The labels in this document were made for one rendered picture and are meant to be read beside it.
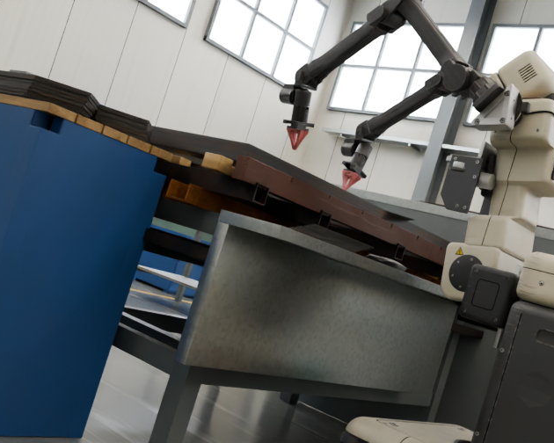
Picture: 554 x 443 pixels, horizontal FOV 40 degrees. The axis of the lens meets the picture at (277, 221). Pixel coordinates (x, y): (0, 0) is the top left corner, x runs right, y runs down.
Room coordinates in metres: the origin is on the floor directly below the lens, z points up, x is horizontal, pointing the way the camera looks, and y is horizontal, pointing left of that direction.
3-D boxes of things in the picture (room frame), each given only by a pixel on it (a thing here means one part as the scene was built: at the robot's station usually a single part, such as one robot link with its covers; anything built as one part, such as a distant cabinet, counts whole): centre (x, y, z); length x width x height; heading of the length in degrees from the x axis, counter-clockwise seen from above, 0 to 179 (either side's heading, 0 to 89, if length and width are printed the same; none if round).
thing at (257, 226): (2.26, -0.36, 0.66); 1.30 x 0.20 x 0.03; 140
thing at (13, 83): (2.13, 0.75, 0.82); 0.80 x 0.40 x 0.06; 50
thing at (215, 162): (1.94, 0.19, 0.79); 0.06 x 0.05 x 0.04; 50
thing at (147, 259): (7.47, 0.86, 0.29); 0.61 x 0.43 x 0.57; 47
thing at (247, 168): (2.49, -0.40, 0.80); 1.62 x 0.04 x 0.06; 140
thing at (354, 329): (2.31, -0.30, 0.47); 1.30 x 0.04 x 0.35; 140
